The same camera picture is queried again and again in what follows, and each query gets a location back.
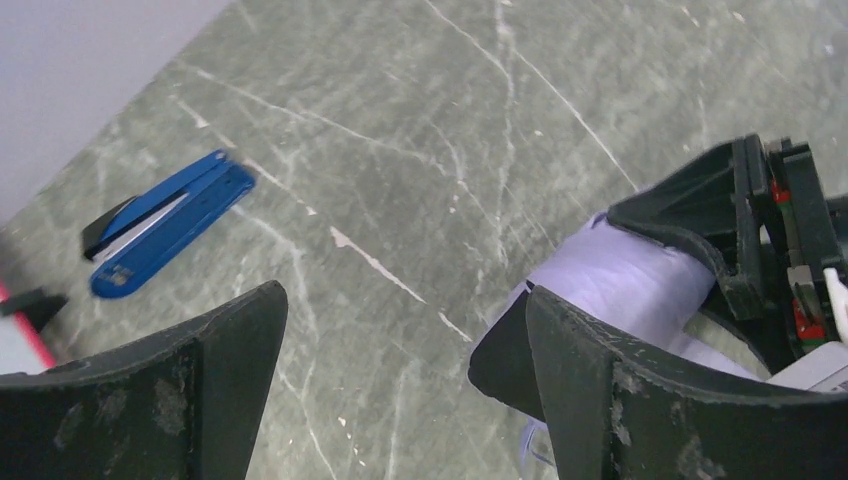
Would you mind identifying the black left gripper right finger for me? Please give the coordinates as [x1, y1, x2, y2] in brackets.
[526, 287, 847, 479]

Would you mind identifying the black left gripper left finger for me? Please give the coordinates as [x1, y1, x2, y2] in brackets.
[1, 281, 288, 479]

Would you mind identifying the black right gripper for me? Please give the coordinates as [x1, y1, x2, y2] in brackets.
[607, 134, 847, 371]

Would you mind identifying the pink framed whiteboard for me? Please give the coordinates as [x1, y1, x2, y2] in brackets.
[1, 284, 56, 375]

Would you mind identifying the black and lavender umbrella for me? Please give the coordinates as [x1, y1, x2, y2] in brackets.
[468, 212, 756, 464]

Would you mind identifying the blue stapler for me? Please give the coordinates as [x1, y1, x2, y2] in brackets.
[81, 150, 256, 299]

